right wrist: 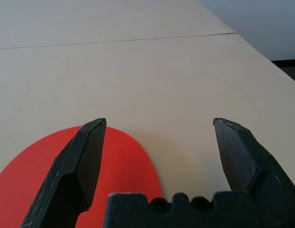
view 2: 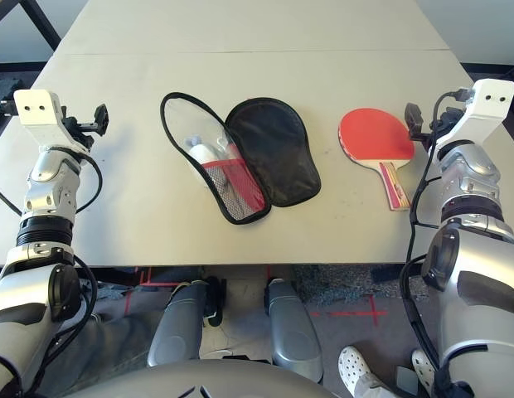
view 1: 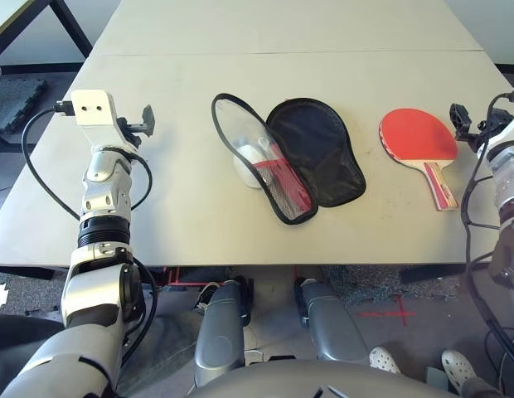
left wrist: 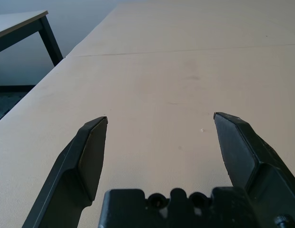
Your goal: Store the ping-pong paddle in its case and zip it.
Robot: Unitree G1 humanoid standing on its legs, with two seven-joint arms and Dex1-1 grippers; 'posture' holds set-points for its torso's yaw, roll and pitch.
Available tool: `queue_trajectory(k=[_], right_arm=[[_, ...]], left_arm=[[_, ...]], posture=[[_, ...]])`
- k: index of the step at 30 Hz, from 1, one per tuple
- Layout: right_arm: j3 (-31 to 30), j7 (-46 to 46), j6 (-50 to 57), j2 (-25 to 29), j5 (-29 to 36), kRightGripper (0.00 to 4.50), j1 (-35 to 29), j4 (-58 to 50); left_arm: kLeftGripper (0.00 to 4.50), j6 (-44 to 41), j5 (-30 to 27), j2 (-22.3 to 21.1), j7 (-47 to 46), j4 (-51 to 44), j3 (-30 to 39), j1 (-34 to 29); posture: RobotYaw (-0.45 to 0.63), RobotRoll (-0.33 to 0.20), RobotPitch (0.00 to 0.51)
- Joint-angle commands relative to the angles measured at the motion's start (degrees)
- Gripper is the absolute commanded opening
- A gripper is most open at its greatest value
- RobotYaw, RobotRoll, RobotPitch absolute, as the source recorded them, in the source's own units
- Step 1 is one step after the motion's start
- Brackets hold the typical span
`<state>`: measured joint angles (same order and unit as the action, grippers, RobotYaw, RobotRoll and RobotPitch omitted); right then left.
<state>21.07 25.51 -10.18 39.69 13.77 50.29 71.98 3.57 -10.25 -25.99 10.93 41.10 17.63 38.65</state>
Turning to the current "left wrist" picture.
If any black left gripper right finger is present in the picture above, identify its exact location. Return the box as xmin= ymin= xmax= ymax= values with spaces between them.
xmin=213 ymin=112 xmax=295 ymax=228

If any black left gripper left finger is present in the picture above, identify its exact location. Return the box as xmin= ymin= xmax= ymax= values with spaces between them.
xmin=21 ymin=115 xmax=108 ymax=228

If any black foam floor mat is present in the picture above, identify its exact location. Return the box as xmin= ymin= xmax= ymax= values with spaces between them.
xmin=0 ymin=93 xmax=29 ymax=124

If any black-framed side table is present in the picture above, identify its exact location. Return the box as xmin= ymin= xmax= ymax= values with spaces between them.
xmin=0 ymin=9 xmax=64 ymax=67

